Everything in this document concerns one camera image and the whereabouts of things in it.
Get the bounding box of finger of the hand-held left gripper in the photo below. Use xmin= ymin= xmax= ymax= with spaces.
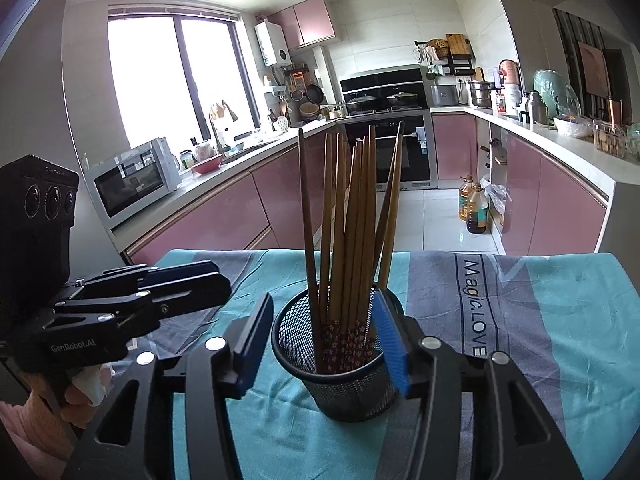
xmin=75 ymin=259 xmax=223 ymax=291
xmin=55 ymin=272 xmax=233 ymax=321

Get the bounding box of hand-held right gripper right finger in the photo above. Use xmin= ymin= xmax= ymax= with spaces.
xmin=372 ymin=287 xmax=583 ymax=480

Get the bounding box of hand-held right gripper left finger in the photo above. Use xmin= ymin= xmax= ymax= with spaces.
xmin=62 ymin=291 xmax=275 ymax=480

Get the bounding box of black mesh holder cup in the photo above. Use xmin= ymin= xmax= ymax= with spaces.
xmin=271 ymin=287 xmax=405 ymax=421

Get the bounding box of bunch of wooden chopsticks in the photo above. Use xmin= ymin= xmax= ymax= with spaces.
xmin=298 ymin=122 xmax=406 ymax=376

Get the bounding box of person's left hand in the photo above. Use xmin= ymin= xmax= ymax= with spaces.
xmin=0 ymin=361 xmax=116 ymax=463

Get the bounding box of pink base cabinet run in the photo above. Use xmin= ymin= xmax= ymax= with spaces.
xmin=487 ymin=115 xmax=613 ymax=258
xmin=431 ymin=110 xmax=480 ymax=181
xmin=125 ymin=132 xmax=346 ymax=266

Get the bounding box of white countertop oven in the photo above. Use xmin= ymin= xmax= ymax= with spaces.
xmin=82 ymin=137 xmax=183 ymax=231

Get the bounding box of pink bowl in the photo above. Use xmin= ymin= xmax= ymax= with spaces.
xmin=191 ymin=155 xmax=223 ymax=176

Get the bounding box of steel sink faucet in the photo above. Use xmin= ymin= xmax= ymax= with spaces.
xmin=209 ymin=101 xmax=240 ymax=158

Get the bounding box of teal grey printed tablecloth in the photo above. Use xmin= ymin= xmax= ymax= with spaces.
xmin=150 ymin=248 xmax=633 ymax=480

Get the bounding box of dark cooking oil bottle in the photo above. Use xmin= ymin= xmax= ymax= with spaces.
xmin=466 ymin=183 xmax=490 ymax=234

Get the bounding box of yellow cooking oil bottle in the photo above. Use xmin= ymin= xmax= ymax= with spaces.
xmin=459 ymin=175 xmax=476 ymax=221

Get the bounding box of clear plastic bag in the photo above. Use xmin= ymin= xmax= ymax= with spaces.
xmin=482 ymin=182 xmax=512 ymax=233

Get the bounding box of kitchen window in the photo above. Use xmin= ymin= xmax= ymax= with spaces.
xmin=107 ymin=15 xmax=258 ymax=161

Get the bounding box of black built-in oven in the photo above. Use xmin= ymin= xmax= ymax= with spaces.
xmin=342 ymin=112 xmax=433 ymax=191

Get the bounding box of black wok with lid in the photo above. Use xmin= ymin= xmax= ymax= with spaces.
xmin=346 ymin=92 xmax=379 ymax=114

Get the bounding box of white water heater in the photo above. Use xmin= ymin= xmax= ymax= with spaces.
xmin=254 ymin=20 xmax=292 ymax=67

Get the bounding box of black range hood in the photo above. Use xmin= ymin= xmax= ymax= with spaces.
xmin=340 ymin=66 xmax=431 ymax=98

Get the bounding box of steel stock pot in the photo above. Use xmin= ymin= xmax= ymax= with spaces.
xmin=468 ymin=80 xmax=495 ymax=108

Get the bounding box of steel thermos flask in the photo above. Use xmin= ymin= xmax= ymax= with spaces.
xmin=529 ymin=91 xmax=548 ymax=125

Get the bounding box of covered white bowl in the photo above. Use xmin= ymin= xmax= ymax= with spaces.
xmin=553 ymin=116 xmax=593 ymax=138

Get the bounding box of pink electric kettle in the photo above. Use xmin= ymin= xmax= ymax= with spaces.
xmin=499 ymin=59 xmax=521 ymax=88

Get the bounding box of pink wall cabinet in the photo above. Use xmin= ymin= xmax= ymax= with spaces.
xmin=270 ymin=0 xmax=337 ymax=51

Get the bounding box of black wall rack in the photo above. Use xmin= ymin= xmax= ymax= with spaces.
xmin=414 ymin=33 xmax=475 ymax=77

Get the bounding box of glass wire basket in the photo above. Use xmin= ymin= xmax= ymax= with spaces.
xmin=592 ymin=120 xmax=628 ymax=158

